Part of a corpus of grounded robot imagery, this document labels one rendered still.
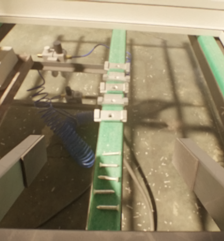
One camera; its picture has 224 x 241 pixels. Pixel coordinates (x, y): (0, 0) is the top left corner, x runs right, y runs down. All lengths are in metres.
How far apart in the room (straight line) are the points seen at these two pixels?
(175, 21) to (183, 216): 0.98
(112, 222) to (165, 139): 1.13
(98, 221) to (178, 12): 0.46
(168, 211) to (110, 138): 0.93
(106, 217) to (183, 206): 0.98
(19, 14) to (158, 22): 0.36
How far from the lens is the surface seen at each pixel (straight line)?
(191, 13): 0.51
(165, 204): 1.14
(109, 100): 0.27
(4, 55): 0.80
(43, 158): 0.17
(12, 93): 0.75
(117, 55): 0.38
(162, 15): 0.50
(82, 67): 0.85
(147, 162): 1.19
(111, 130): 0.25
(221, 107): 0.37
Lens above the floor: 1.07
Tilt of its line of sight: 54 degrees down
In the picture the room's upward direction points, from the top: 2 degrees clockwise
